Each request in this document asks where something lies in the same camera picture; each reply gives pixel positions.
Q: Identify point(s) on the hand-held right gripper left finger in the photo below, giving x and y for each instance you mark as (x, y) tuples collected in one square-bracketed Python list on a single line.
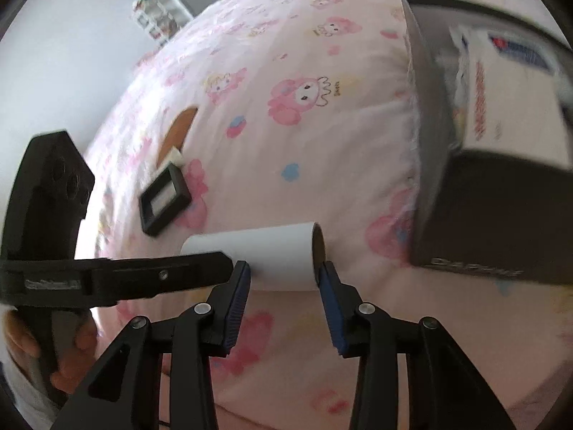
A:
[(237, 300)]

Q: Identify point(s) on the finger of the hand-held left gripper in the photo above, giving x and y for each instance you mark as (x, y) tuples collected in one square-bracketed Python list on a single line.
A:
[(179, 273)]

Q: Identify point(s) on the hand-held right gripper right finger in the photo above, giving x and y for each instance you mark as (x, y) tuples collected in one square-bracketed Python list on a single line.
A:
[(333, 309)]

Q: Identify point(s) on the white paper roll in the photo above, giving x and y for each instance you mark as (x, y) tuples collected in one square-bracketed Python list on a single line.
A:
[(277, 251)]

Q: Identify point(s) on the black storage box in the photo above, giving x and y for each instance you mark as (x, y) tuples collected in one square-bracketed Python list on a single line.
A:
[(470, 206)]

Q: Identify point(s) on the person's left hand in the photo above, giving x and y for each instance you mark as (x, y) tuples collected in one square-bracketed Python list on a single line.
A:
[(18, 333)]

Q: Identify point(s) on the small white eraser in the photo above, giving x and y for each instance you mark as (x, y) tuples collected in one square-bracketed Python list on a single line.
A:
[(175, 156)]

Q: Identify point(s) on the brown oval board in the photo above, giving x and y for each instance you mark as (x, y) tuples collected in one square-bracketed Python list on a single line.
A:
[(179, 130)]

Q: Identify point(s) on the pink printed blanket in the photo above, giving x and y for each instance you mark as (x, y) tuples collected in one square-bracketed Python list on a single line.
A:
[(313, 165)]

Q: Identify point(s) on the white carton with blue print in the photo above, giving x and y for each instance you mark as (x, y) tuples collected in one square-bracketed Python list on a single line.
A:
[(506, 98)]

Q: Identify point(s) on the small black frame box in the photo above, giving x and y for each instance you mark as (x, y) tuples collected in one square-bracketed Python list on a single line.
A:
[(147, 215)]

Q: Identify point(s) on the white wall shelf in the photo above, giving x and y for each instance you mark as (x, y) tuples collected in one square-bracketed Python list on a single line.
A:
[(163, 13)]

